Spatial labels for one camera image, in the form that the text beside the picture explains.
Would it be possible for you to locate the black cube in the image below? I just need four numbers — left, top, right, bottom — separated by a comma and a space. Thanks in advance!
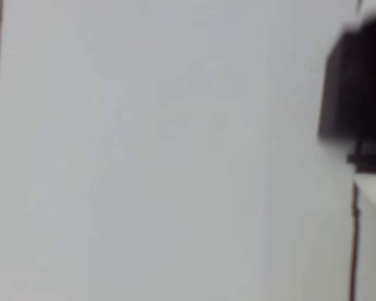
317, 8, 376, 145

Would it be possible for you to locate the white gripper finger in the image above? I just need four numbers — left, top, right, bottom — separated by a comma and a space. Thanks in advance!
347, 140, 376, 222

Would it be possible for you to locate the white paper sheet with markings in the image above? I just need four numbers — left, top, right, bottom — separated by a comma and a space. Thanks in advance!
0, 0, 376, 301

